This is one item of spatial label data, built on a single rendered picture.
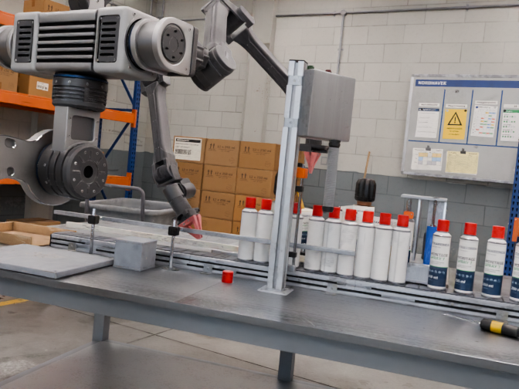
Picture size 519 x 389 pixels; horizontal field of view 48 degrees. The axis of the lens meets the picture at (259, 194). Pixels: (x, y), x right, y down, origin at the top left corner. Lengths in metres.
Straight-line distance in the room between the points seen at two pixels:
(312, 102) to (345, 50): 5.06
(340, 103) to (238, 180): 3.71
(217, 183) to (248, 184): 0.32
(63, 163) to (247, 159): 3.95
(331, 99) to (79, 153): 0.71
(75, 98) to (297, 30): 5.63
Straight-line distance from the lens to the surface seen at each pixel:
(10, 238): 2.20
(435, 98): 6.17
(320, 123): 1.67
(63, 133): 1.52
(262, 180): 5.27
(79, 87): 1.52
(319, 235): 1.80
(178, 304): 1.49
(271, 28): 7.05
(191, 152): 5.62
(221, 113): 7.32
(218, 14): 1.79
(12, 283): 1.82
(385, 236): 1.76
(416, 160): 6.14
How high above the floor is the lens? 1.19
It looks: 3 degrees down
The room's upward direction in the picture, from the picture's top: 6 degrees clockwise
